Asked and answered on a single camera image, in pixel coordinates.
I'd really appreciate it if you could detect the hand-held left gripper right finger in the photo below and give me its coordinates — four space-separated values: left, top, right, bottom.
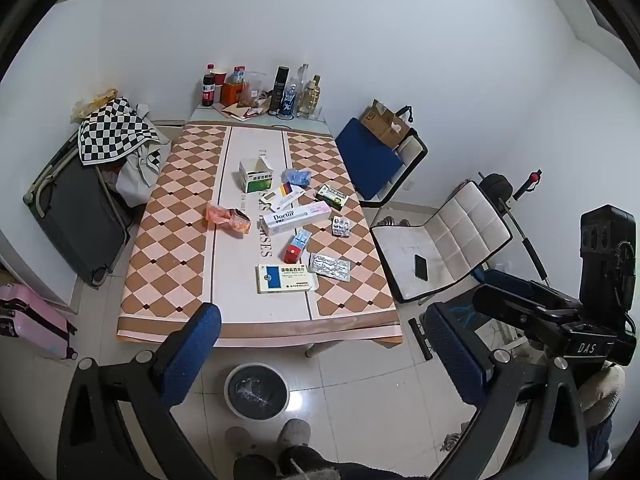
422 302 591 480

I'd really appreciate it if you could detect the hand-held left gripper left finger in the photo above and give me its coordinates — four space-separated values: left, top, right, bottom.
56 302 223 480

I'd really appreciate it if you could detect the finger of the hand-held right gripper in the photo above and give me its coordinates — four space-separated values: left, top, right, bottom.
472 284 583 331
482 269 551 306

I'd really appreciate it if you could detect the round white bin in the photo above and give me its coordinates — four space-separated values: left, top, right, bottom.
224 364 290 421

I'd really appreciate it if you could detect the white green box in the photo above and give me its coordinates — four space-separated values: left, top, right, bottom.
238 156 274 194

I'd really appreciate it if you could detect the green medicine box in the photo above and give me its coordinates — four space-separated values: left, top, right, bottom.
315 185 351 211

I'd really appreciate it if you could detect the person's right forearm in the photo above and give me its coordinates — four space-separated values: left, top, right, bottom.
582 364 627 476

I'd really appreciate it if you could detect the white padded chair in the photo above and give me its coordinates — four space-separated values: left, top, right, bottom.
369 179 513 303

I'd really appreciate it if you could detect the black exercise machine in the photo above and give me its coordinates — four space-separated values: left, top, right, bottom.
475 167 551 286

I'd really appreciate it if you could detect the person's grey slipper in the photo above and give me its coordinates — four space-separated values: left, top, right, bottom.
277 419 326 480
225 425 277 480

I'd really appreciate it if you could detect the checkered brown pink tablecloth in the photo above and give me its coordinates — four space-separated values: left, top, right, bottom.
116 122 403 346

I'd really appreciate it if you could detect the white blue medicine box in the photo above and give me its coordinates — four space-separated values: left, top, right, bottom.
256 262 319 294

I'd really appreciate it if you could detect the crumpled orange wrapper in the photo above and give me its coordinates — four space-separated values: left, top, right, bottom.
206 202 251 235

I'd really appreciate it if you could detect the red blue small box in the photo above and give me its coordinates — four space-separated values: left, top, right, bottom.
283 228 313 264

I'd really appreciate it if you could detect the large silver blister pack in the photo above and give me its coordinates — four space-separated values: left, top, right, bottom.
309 253 352 282

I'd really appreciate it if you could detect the pink suitcase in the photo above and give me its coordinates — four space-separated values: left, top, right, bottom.
0 283 78 361

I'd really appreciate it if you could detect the long white toothpaste box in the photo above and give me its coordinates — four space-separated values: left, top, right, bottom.
257 202 332 234

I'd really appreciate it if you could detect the chair with blue cushion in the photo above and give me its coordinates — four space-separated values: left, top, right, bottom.
334 105 429 208

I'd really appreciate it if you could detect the white box with colour stripes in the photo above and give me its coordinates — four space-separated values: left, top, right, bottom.
265 183 307 211

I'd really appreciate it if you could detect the brown cardboard box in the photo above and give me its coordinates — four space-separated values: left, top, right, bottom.
360 99 416 150

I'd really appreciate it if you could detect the black white checkered cloth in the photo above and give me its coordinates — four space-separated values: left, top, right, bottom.
77 97 172 166

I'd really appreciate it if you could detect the golden liquor bottle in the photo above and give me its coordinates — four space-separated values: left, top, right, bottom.
300 75 322 119

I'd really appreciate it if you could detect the cola bottle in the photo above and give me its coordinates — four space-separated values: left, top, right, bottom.
201 64 217 107

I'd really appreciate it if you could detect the yellow plastic bag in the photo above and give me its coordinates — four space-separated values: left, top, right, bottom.
71 89 119 122

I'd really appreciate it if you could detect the clear plastic snack bag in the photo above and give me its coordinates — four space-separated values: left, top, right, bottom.
239 71 268 109

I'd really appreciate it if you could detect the clear bottle with blue label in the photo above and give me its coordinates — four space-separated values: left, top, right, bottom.
282 77 301 118

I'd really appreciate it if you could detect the black spray can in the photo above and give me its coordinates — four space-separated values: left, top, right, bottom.
269 66 290 116

